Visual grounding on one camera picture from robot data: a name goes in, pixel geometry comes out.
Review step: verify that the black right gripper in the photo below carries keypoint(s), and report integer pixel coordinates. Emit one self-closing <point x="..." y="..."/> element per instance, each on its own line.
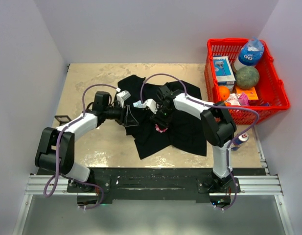
<point x="156" y="118"/>

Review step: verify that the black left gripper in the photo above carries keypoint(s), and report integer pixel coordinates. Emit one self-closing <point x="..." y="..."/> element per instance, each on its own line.
<point x="126" y="118"/>

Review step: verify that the black garment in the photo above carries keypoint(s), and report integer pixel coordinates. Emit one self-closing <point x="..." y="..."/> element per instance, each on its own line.
<point x="185" y="132"/>

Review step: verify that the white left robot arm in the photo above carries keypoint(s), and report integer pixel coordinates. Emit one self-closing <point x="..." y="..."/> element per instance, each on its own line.
<point x="56" y="149"/>

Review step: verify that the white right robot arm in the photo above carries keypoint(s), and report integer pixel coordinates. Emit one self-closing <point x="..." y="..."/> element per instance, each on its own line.
<point x="217" y="122"/>

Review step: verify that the orange fruit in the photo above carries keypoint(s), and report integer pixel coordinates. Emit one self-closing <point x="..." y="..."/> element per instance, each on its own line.
<point x="224" y="93"/>

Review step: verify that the blue white box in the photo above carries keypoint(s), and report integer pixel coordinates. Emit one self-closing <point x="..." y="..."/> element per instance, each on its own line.
<point x="224" y="74"/>

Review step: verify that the pink small package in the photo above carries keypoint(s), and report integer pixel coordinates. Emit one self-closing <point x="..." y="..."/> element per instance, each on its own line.
<point x="243" y="99"/>

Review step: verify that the red plastic basket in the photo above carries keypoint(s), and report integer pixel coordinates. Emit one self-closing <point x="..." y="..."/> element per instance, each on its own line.
<point x="272" y="97"/>

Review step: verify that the green round melon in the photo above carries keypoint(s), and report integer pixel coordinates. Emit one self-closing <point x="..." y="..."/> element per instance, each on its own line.
<point x="247" y="77"/>

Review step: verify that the orange box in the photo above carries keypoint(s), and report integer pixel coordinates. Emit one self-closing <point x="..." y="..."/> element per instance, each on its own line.
<point x="250" y="93"/>

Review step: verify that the blue silver drink can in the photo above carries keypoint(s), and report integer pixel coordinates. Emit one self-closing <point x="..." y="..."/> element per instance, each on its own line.
<point x="242" y="139"/>

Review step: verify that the blue plastic bag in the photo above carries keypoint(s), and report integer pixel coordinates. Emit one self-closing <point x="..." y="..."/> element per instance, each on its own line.
<point x="249" y="55"/>

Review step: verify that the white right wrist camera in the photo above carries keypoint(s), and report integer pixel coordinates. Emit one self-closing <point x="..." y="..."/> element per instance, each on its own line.
<point x="151" y="105"/>

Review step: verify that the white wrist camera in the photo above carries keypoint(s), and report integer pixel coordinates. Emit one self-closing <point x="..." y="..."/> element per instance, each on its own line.
<point x="121" y="97"/>
<point x="151" y="105"/>

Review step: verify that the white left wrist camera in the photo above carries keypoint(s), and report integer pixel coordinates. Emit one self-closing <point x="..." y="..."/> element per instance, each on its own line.
<point x="121" y="97"/>

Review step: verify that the black wire cube frame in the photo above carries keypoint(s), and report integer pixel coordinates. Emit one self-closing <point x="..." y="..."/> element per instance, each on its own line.
<point x="62" y="119"/>

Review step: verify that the aluminium rail frame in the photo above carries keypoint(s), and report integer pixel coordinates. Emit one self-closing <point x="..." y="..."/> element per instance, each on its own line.
<point x="258" y="209"/>

